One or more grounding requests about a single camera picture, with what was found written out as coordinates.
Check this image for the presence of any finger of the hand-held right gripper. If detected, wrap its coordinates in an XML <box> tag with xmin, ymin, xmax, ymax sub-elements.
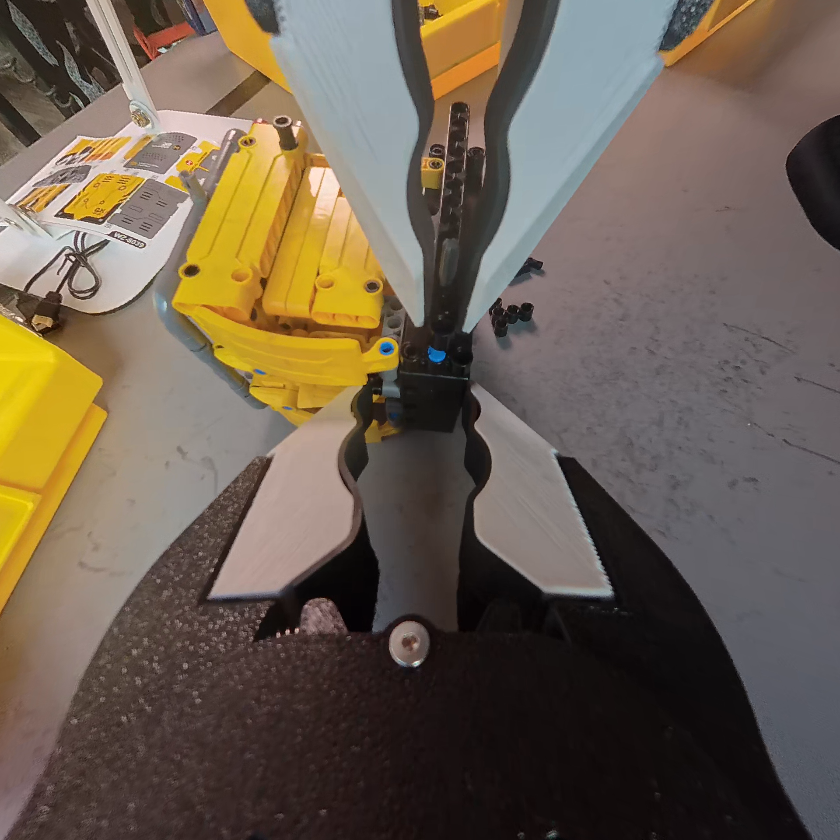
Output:
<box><xmin>461</xmin><ymin>0</ymin><xmax>665</xmax><ymax>332</ymax></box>
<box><xmin>270</xmin><ymin>0</ymin><xmax>437</xmax><ymax>329</ymax></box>

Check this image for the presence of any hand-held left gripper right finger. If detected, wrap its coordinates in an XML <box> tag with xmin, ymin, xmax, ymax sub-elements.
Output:
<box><xmin>458</xmin><ymin>382</ymin><xmax>616</xmax><ymax>632</ymax></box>

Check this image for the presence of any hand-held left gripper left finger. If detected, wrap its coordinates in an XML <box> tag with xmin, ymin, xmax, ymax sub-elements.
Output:
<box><xmin>205</xmin><ymin>385</ymin><xmax>378</xmax><ymax>632</ymax></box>

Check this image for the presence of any long black lego beam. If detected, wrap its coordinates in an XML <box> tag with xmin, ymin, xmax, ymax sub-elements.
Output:
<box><xmin>445</xmin><ymin>100</ymin><xmax>472</xmax><ymax>329</ymax></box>

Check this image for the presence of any yellow black lego robot body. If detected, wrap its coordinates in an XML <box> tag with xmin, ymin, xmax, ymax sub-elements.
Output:
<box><xmin>152</xmin><ymin>115</ymin><xmax>490</xmax><ymax>437</ymax></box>

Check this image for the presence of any black lego pin cluster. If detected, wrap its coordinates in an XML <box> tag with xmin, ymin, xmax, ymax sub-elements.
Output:
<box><xmin>489</xmin><ymin>298</ymin><xmax>538</xmax><ymax>337</ymax></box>

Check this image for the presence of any yellow plastic bin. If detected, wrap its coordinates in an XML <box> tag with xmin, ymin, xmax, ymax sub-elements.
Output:
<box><xmin>658</xmin><ymin>0</ymin><xmax>759</xmax><ymax>68</ymax></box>
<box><xmin>0</xmin><ymin>315</ymin><xmax>109</xmax><ymax>614</ymax></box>
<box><xmin>202</xmin><ymin>0</ymin><xmax>506</xmax><ymax>99</ymax></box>

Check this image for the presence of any instruction sheet on white stand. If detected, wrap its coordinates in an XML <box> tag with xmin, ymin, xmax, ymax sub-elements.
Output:
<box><xmin>0</xmin><ymin>0</ymin><xmax>257</xmax><ymax>316</ymax></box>

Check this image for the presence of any black padded armrest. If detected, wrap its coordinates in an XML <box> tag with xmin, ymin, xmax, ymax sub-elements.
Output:
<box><xmin>784</xmin><ymin>115</ymin><xmax>840</xmax><ymax>252</ymax></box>

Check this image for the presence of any yellow grey sticker sheet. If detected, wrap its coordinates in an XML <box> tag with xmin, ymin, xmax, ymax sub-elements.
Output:
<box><xmin>10</xmin><ymin>130</ymin><xmax>219</xmax><ymax>249</ymax></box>

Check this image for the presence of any black white patterned cloth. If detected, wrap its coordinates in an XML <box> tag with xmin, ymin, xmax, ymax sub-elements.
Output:
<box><xmin>0</xmin><ymin>0</ymin><xmax>129</xmax><ymax>122</ymax></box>

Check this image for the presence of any black usb cable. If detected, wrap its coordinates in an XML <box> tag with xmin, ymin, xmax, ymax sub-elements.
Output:
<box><xmin>0</xmin><ymin>239</ymin><xmax>106</xmax><ymax>336</ymax></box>

